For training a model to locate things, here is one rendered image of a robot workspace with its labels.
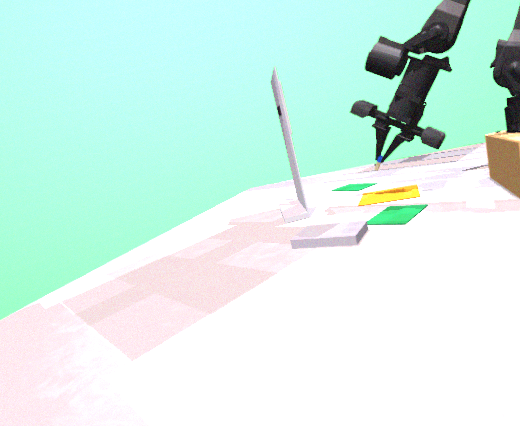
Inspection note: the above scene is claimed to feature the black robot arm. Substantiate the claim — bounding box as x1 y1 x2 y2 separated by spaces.
364 0 520 133

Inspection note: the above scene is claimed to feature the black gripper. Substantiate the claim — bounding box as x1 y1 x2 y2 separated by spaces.
349 83 447 163

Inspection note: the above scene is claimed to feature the grey panel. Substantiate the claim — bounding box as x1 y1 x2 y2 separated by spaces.
271 65 310 223

